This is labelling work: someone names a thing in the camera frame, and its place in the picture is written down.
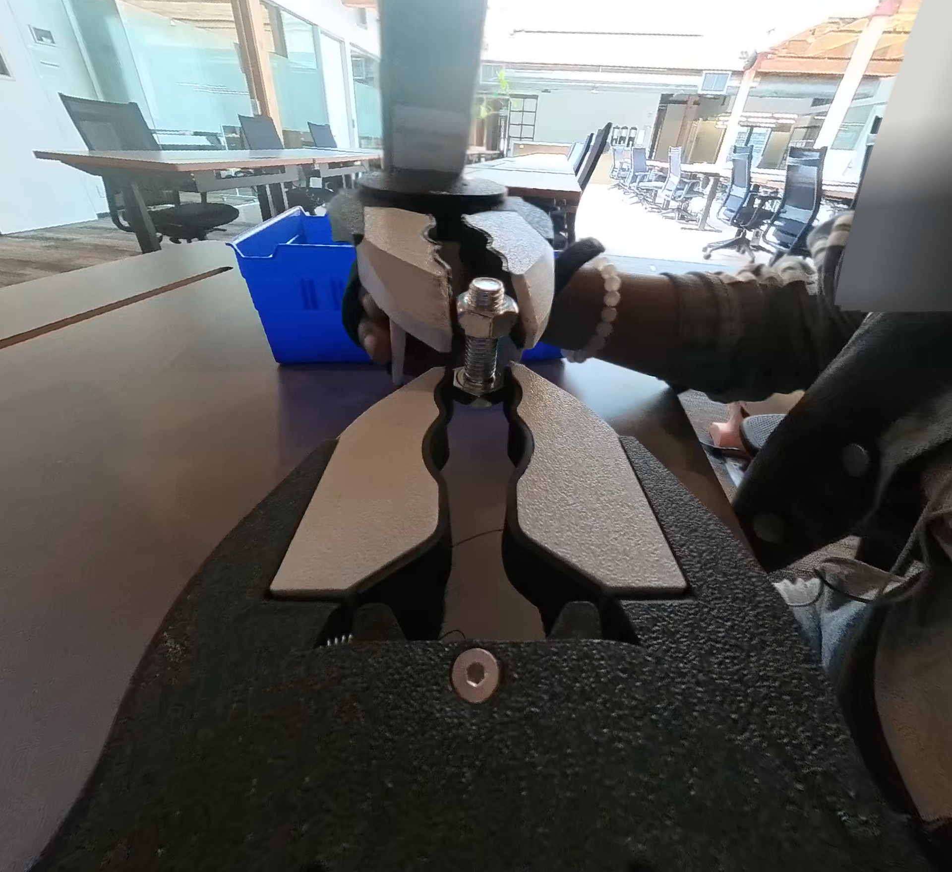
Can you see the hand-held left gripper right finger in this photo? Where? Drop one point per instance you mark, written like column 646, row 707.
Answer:
column 595, row 507

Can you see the steel hex bolt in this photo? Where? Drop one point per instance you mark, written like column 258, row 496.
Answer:
column 482, row 358

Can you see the black office chair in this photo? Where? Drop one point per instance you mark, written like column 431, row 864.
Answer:
column 260, row 132
column 807, row 187
column 595, row 150
column 740, row 195
column 104, row 124
column 321, row 134

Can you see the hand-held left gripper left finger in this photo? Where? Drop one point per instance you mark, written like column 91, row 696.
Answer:
column 357, row 507

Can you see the wooden office desk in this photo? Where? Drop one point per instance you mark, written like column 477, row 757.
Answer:
column 186, row 159
column 543, row 176

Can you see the person's blue jeans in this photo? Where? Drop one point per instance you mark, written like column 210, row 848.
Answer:
column 807, row 611

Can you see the green potted plant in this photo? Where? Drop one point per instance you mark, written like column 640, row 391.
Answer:
column 485, row 109

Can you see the steel hex nut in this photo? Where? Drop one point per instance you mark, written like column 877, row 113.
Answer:
column 487, row 314

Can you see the blue plastic bin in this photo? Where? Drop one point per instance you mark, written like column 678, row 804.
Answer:
column 297, row 292

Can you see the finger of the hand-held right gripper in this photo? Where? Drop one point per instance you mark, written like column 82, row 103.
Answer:
column 528, row 262
column 405, row 269

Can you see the person's dark jacket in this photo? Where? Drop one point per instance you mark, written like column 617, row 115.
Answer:
column 855, row 440

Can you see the person's right hand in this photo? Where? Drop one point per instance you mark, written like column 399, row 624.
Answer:
column 576, row 321

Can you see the small pink object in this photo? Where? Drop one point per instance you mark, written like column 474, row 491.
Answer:
column 725, row 433

